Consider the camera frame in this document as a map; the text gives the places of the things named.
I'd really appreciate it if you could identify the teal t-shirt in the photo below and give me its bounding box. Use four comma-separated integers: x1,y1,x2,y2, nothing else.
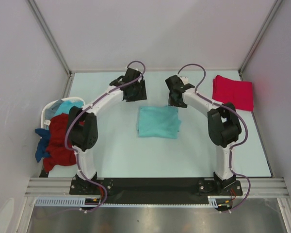
136,106,181,139

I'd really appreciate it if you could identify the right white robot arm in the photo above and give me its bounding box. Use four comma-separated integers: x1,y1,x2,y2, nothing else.
165,75,242,195

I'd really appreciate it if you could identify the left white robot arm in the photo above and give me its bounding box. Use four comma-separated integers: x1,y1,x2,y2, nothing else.
64,67,146,194

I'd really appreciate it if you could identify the folded red t-shirt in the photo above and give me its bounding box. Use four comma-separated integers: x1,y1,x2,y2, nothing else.
212,75,254,112

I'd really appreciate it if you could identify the light blue t-shirt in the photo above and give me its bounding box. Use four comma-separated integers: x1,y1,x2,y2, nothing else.
54,100,84,117

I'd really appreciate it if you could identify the dark red t-shirt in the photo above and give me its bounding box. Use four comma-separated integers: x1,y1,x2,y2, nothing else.
43,113,76,172

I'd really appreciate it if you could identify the white laundry basket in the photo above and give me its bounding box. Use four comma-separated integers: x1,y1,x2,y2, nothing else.
40,97,85,130

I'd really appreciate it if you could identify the dark blue t-shirt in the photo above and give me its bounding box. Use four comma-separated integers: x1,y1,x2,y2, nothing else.
34,128,50,163

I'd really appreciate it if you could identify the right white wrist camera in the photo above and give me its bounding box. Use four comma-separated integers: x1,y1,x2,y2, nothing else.
180,76,189,85

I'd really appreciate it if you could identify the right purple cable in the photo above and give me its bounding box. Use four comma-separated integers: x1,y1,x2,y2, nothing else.
177,63,252,202

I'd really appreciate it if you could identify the purple cable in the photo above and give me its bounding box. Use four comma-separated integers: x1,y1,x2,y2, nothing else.
64,60,146,180
177,63,252,202

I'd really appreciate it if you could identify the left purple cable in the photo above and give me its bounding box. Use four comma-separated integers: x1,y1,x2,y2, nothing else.
64,60,146,180

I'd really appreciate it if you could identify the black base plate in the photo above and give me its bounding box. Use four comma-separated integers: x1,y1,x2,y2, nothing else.
69,177,243,205

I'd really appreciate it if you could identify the light blue cable duct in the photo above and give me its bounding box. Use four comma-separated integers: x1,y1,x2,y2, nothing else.
35,197,101,207

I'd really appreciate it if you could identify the aluminium frame rail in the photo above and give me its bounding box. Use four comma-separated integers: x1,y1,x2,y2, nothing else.
24,177,73,197

